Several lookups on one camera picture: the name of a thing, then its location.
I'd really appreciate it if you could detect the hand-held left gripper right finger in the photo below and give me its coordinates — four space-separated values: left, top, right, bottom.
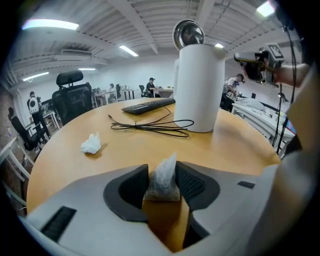
174 161 263 256

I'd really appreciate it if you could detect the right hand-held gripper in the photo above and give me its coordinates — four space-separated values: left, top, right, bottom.
233 43 286 88

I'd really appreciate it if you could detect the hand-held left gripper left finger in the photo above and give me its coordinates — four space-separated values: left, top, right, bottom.
24 163 176 256

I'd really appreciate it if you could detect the white electric kettle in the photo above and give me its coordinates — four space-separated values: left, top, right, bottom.
172 19 230 134

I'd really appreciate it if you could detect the small grey object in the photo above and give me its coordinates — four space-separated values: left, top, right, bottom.
142 151 181 202

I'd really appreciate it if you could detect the person's right forearm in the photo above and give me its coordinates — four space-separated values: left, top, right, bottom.
273 63 311 88

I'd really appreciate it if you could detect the white table with clutter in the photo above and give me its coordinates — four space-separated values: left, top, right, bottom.
231 97 297 147

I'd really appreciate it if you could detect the crumpled white tissue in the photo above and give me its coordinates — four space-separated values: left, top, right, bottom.
80 131 102 155

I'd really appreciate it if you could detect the tan wooden desk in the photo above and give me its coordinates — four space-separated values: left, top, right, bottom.
152 87 175 99

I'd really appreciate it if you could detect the black keyboard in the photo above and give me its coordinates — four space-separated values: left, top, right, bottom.
121 97 177 116

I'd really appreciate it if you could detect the large black office chair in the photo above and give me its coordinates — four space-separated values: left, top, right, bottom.
51 69 94 126

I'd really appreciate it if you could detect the small black office chair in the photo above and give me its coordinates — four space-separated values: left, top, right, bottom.
7 106 50 152

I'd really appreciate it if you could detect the long desk with white legs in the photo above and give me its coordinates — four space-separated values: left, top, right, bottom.
92 91 111 107

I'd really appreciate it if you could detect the desk with black legs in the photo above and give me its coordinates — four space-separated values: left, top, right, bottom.
119 88 140 100

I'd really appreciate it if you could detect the white backpack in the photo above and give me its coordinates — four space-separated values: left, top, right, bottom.
27 96 42 115

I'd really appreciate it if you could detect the ceiling air vent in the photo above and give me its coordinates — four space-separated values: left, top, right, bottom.
60 48 93 57

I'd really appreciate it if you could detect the black hanging cable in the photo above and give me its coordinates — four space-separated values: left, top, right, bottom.
282 23 300 106

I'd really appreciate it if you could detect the thin black cable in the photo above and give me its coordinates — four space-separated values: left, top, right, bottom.
107 106 195 138

